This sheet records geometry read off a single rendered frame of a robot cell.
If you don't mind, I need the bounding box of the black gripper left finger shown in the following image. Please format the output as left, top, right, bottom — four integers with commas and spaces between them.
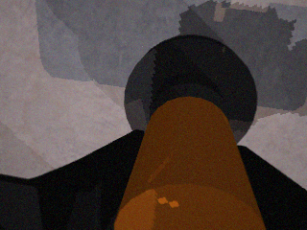
0, 129, 145, 230

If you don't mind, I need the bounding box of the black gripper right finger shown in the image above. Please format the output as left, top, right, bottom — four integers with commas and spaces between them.
237, 145, 307, 230

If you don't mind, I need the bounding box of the orange knob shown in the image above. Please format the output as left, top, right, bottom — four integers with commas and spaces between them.
113, 96, 267, 230

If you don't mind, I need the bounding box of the dark grey round pedestal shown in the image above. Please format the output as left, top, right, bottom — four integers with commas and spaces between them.
124, 34, 257, 144

